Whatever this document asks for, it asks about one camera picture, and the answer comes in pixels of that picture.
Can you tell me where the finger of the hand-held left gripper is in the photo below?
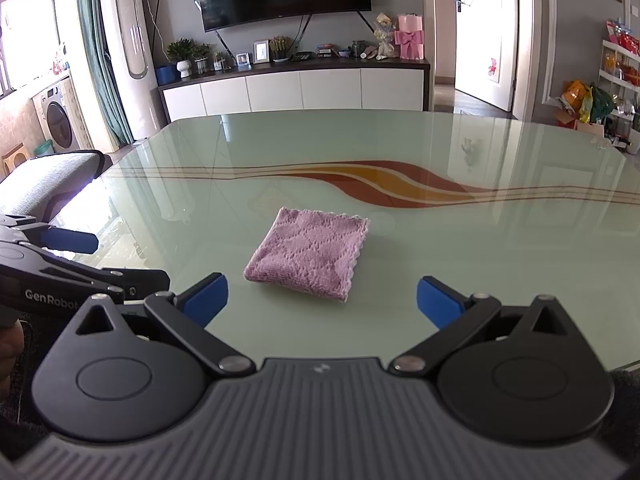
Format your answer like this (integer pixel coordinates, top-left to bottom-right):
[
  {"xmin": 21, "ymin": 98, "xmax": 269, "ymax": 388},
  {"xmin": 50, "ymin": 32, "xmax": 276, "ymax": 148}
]
[
  {"xmin": 0, "ymin": 214, "xmax": 99, "ymax": 256},
  {"xmin": 0, "ymin": 241, "xmax": 172, "ymax": 304}
]

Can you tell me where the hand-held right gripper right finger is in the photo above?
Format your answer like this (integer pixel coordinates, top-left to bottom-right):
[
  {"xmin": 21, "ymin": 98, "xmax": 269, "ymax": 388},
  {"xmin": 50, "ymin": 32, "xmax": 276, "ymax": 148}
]
[{"xmin": 387, "ymin": 276, "xmax": 568, "ymax": 378}]

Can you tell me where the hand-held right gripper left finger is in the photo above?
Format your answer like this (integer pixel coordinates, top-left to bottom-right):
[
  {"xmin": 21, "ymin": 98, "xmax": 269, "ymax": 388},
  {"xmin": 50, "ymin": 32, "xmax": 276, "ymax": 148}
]
[{"xmin": 75, "ymin": 272, "xmax": 257, "ymax": 380}]

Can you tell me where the pink towel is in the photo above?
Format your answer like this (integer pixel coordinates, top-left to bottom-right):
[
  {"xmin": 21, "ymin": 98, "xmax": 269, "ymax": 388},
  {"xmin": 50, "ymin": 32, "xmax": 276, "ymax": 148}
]
[{"xmin": 243, "ymin": 206, "xmax": 371, "ymax": 305}]

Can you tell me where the grey fabric chair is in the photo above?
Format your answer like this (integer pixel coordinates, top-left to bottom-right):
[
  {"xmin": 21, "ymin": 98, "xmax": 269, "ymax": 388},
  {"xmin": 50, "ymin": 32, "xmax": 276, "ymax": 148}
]
[{"xmin": 0, "ymin": 150, "xmax": 114, "ymax": 222}]

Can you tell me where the wooden stool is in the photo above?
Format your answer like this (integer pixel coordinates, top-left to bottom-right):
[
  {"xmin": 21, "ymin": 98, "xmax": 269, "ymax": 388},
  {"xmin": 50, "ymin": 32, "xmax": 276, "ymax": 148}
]
[{"xmin": 2, "ymin": 142, "xmax": 29, "ymax": 176}]

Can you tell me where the grey washing machine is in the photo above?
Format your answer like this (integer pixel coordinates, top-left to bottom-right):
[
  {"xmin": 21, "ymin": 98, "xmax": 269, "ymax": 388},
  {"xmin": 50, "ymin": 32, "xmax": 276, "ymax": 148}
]
[{"xmin": 32, "ymin": 75, "xmax": 94, "ymax": 154}]

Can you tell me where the green curtain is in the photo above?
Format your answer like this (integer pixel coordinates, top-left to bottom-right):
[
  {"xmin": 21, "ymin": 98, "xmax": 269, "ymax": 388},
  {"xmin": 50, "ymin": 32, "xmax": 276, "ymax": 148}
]
[{"xmin": 75, "ymin": 0, "xmax": 136, "ymax": 147}]

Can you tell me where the window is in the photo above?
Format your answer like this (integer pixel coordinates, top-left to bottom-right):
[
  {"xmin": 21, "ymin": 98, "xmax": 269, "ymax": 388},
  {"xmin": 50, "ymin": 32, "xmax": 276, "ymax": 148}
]
[{"xmin": 0, "ymin": 0, "xmax": 57, "ymax": 102}]

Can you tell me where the white standing air conditioner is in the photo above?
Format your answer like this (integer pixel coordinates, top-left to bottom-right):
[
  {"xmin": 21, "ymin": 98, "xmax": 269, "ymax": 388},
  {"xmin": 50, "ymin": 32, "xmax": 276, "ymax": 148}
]
[{"xmin": 95, "ymin": 0, "xmax": 169, "ymax": 144}]

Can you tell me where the green plant in white pot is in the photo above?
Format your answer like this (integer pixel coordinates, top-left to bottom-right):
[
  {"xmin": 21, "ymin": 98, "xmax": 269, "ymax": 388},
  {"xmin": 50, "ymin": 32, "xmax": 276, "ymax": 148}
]
[{"xmin": 165, "ymin": 37, "xmax": 197, "ymax": 80}]

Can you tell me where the small green potted plant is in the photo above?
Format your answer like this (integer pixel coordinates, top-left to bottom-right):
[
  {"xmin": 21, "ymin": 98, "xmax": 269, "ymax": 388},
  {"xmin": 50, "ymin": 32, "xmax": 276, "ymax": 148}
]
[{"xmin": 192, "ymin": 44, "xmax": 214, "ymax": 76}]

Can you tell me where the white television cabinet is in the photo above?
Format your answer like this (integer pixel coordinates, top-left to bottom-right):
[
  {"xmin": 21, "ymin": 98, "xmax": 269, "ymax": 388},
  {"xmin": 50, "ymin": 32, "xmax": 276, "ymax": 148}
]
[{"xmin": 157, "ymin": 57, "xmax": 431, "ymax": 124}]

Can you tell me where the cardboard box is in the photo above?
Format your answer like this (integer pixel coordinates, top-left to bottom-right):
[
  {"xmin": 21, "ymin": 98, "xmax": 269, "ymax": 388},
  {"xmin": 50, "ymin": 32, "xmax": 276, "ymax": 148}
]
[{"xmin": 555, "ymin": 110, "xmax": 606, "ymax": 137}]

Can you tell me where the orange bag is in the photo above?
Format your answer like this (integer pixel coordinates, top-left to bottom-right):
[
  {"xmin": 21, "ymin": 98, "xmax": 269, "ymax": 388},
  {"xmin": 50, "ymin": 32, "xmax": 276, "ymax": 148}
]
[{"xmin": 562, "ymin": 80, "xmax": 594, "ymax": 121}]

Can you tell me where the green bag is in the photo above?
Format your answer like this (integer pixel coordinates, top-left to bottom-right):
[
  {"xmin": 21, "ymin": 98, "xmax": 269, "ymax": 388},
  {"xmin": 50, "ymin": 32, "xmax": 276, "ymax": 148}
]
[{"xmin": 590, "ymin": 84, "xmax": 616, "ymax": 124}]

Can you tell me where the yellow-green potted plant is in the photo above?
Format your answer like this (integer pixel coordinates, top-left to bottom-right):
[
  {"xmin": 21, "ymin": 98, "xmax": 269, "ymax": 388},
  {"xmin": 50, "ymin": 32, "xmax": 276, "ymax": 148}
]
[{"xmin": 269, "ymin": 36, "xmax": 294, "ymax": 64}]

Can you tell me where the pink gift box with bow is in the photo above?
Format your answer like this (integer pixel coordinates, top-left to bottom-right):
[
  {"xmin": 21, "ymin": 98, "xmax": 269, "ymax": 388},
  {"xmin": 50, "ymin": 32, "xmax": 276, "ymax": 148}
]
[{"xmin": 394, "ymin": 14, "xmax": 426, "ymax": 61}]

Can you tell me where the flower bouquet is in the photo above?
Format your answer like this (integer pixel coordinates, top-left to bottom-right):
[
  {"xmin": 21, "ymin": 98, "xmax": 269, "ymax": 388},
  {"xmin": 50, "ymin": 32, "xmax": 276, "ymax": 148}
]
[{"xmin": 372, "ymin": 12, "xmax": 401, "ymax": 61}]

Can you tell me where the white door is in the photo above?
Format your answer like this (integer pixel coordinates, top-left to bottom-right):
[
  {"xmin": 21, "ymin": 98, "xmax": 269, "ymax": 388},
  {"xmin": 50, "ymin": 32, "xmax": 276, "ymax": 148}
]
[{"xmin": 454, "ymin": 0, "xmax": 521, "ymax": 114}]

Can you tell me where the white shelf rack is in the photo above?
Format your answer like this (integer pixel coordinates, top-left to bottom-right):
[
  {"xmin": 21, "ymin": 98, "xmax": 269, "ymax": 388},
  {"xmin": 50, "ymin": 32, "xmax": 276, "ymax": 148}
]
[{"xmin": 597, "ymin": 20, "xmax": 640, "ymax": 157}]

